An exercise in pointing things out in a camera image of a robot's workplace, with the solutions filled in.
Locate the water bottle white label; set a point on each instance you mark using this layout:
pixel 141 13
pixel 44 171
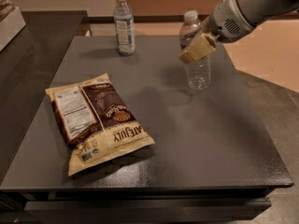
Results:
pixel 124 28

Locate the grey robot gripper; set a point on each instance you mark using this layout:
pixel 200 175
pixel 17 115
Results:
pixel 224 21

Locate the clear water bottle dark label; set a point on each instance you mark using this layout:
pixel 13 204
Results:
pixel 198 73

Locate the white box with items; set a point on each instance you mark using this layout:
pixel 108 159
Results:
pixel 11 22

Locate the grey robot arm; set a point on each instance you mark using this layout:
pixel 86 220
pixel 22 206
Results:
pixel 258 11

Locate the brown cream chips bag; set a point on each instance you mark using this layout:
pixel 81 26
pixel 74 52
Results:
pixel 95 122

